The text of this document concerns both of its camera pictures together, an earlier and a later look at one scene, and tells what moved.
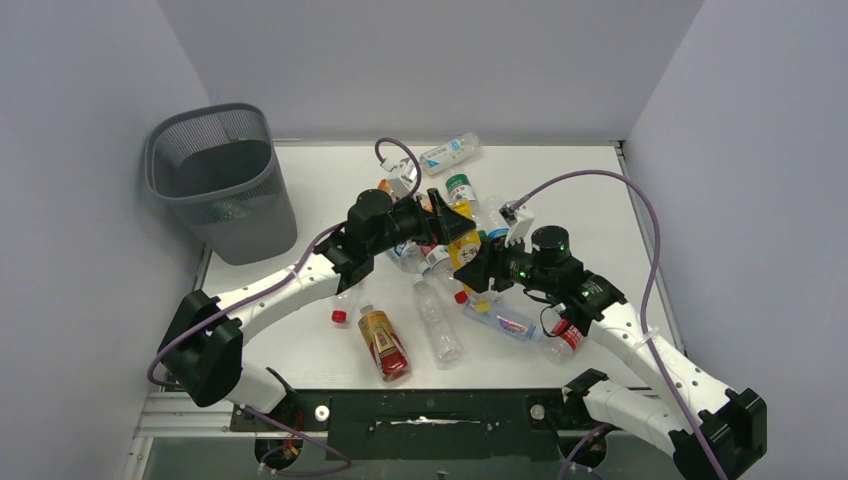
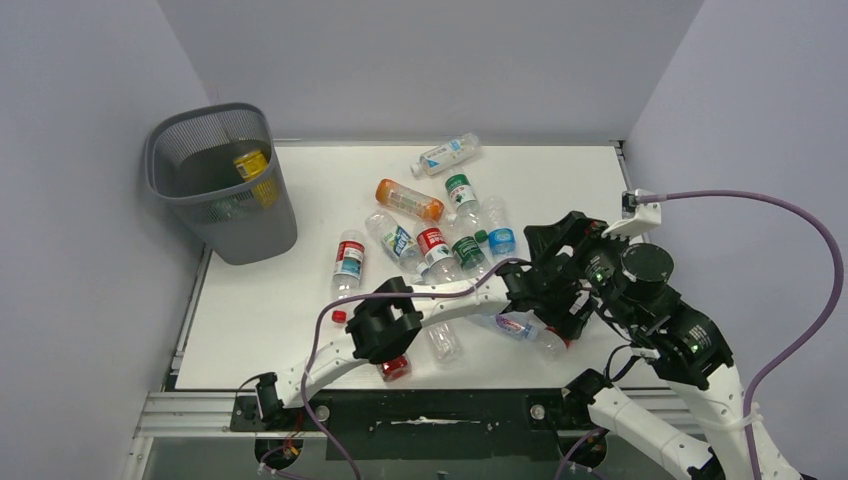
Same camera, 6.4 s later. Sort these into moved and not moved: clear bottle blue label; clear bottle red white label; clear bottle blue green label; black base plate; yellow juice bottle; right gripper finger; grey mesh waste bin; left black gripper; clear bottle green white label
Moved: left black gripper; yellow juice bottle; right gripper finger
Not moved: clear bottle blue green label; black base plate; clear bottle red white label; clear bottle green white label; clear bottle blue label; grey mesh waste bin
